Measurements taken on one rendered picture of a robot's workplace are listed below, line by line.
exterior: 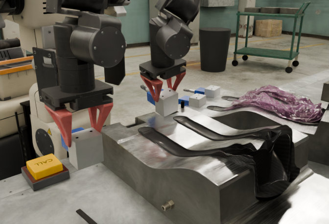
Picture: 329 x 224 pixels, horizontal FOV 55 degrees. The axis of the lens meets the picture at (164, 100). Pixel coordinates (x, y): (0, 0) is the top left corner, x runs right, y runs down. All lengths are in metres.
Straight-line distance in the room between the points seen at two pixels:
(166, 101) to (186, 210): 0.32
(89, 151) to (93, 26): 0.22
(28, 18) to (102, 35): 0.53
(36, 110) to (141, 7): 5.80
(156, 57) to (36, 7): 0.38
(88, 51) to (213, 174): 0.26
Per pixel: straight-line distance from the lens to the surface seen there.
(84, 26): 0.46
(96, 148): 0.56
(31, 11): 0.94
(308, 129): 0.86
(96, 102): 0.53
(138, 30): 6.76
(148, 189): 0.64
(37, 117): 1.09
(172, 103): 0.80
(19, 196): 0.73
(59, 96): 0.51
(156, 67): 0.74
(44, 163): 0.75
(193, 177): 0.51
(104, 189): 0.70
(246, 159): 0.52
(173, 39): 0.64
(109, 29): 0.44
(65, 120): 0.51
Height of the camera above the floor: 1.20
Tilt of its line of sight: 20 degrees down
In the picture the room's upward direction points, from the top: straight up
